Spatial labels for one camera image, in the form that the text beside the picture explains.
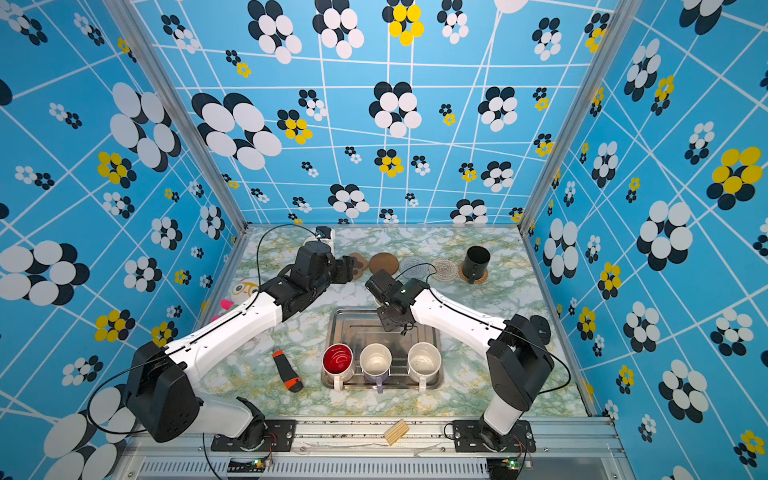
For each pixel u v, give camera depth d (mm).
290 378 825
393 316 599
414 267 773
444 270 1054
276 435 733
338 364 844
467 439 726
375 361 858
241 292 930
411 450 725
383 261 1085
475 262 968
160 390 407
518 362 437
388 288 645
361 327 932
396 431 737
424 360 845
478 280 1016
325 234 706
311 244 623
